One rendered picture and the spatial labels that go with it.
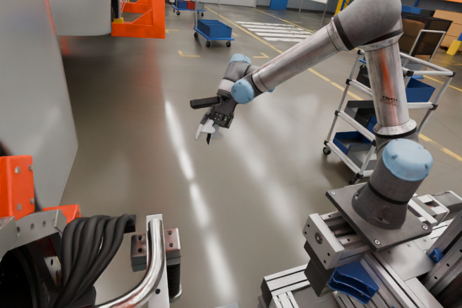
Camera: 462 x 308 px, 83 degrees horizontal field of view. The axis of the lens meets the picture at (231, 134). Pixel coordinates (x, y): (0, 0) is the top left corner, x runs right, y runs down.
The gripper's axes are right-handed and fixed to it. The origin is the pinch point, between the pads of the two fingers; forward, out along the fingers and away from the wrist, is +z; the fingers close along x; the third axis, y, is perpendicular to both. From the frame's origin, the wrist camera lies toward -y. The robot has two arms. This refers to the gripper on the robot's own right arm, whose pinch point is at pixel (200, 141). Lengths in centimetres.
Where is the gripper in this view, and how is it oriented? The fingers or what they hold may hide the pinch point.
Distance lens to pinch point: 97.7
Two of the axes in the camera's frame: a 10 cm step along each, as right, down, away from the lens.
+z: -3.9, 9.2, -0.6
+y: 9.0, 3.6, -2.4
